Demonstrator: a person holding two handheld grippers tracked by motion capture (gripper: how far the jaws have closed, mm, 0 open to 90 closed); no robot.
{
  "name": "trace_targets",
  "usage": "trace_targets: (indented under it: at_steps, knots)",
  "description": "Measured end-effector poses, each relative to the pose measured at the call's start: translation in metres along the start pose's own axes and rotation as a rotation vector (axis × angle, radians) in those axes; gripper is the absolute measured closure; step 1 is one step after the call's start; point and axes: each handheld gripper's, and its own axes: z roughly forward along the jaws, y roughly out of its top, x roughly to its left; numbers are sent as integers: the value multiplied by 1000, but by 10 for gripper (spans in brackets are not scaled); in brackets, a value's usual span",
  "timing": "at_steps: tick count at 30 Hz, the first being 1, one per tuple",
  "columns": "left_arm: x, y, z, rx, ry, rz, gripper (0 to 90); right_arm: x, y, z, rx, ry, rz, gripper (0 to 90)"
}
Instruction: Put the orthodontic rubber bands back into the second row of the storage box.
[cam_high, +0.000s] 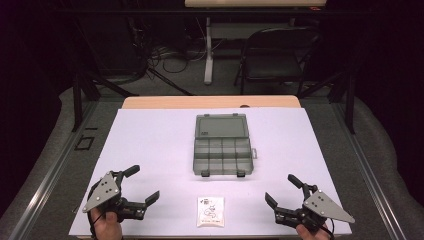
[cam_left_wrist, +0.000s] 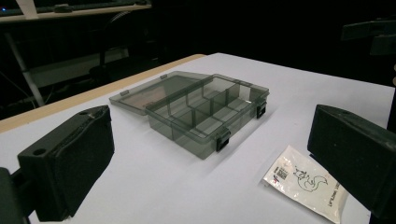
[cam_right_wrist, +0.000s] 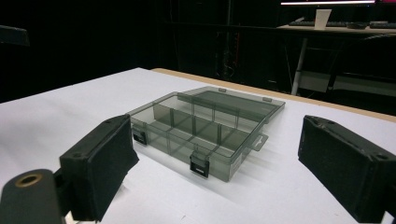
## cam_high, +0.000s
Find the person's right hand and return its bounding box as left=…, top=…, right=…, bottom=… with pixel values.
left=295, top=223, right=332, bottom=240

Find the person's left hand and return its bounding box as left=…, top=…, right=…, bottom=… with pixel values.
left=89, top=207, right=123, bottom=240

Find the clear grey plastic organizer box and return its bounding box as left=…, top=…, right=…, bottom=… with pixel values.
left=192, top=112, right=259, bottom=179

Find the black metal stand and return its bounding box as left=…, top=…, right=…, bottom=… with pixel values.
left=299, top=64, right=357, bottom=135
left=70, top=63, right=136, bottom=133

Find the small white printed packet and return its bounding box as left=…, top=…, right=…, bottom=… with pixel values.
left=196, top=196, right=226, bottom=229

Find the white table cover board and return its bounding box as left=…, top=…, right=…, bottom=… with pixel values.
left=68, top=106, right=353, bottom=237

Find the black folding chair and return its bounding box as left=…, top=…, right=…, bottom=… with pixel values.
left=232, top=26, right=322, bottom=98

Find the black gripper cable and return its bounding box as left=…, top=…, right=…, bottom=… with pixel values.
left=321, top=217, right=336, bottom=240
left=86, top=181, right=103, bottom=240

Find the wooden table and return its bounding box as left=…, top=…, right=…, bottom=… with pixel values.
left=121, top=95, right=302, bottom=110

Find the tangle of floor cables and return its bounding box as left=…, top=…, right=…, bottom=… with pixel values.
left=145, top=39, right=208, bottom=76

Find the grey metal floor rail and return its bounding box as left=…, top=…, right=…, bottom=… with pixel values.
left=7, top=99, right=99, bottom=240
left=331, top=99, right=408, bottom=240

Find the white desk with leg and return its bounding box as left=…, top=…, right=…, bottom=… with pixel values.
left=184, top=0, right=328, bottom=86

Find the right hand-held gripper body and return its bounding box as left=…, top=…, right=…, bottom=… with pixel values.
left=274, top=189, right=356, bottom=234

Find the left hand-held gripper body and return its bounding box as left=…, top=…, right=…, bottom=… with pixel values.
left=82, top=170, right=148, bottom=223

